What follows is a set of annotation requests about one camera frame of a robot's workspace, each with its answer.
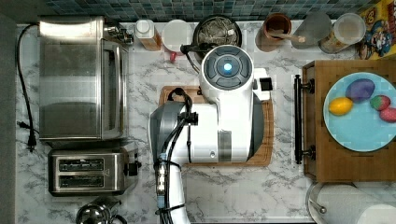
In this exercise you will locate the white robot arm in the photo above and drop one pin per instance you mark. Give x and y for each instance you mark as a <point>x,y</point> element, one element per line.
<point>227,126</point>

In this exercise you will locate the black canister of tea bags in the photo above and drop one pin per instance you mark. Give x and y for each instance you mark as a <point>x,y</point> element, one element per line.
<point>218,30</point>

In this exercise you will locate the wooden cutting board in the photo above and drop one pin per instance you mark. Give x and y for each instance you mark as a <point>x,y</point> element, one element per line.
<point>262,156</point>

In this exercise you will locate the white lidded container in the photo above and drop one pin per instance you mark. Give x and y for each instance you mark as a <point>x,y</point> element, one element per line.
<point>175,34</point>

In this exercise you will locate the amber bottle with white cap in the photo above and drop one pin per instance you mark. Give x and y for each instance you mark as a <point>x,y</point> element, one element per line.
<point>148,35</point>

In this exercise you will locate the wooden pestle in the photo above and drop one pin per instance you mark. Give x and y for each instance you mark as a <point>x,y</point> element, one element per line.
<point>280,34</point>

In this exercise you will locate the brown wooden mortar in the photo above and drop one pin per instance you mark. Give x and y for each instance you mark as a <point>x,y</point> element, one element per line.
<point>276,23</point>

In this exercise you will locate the stainless steel toaster oven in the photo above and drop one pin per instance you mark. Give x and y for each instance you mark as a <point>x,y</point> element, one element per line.
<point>82,78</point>

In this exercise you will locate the silver two-slot toaster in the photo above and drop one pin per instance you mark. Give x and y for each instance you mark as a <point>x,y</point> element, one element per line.
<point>92,172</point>

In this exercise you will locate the yellow plush lemon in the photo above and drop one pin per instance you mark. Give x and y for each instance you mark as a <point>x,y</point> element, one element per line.
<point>340,106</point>

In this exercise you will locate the wooden drawer box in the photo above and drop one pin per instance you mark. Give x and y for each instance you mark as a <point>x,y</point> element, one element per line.
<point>331,162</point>

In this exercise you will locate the frosted translucent cup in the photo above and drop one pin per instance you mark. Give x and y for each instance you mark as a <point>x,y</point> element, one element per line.
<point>315,27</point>

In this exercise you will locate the purple plush fruit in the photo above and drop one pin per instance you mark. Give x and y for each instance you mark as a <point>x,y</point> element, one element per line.
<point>360,90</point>

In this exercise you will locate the light blue plate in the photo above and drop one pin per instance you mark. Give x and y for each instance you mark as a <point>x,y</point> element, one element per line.
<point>361,129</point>

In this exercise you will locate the clear lidded jar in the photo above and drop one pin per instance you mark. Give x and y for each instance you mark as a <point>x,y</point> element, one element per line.
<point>347,30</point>

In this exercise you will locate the red plush strawberry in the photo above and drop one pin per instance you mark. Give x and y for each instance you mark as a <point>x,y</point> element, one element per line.
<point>380,102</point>
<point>388,114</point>

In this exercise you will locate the yellow cereal box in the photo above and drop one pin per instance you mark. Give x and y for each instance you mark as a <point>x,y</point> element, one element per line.
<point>380,36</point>

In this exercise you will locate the black drawer handle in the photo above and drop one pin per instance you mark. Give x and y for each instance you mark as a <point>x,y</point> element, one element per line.
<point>299,86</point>

